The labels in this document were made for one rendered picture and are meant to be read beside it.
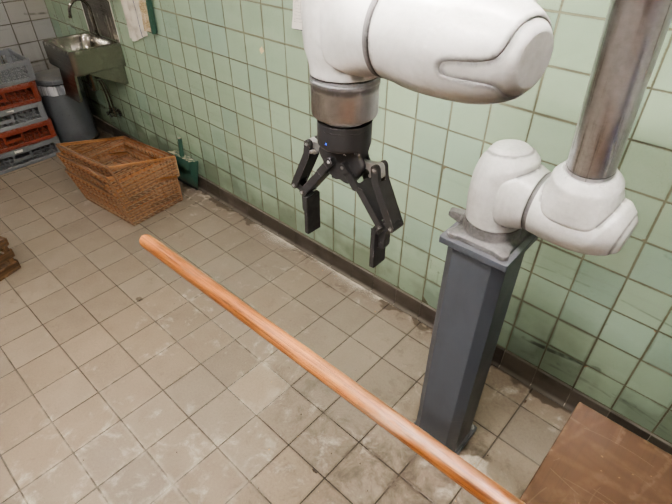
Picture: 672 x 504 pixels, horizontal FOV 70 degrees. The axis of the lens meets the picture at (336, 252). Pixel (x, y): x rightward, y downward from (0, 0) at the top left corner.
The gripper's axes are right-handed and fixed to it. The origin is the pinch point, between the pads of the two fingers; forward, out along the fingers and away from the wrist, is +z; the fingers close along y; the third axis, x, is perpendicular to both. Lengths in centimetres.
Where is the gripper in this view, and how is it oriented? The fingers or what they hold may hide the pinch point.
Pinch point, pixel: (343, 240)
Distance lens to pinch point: 76.8
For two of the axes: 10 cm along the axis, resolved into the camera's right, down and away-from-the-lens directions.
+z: 0.0, 8.0, 6.0
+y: -7.5, -4.0, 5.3
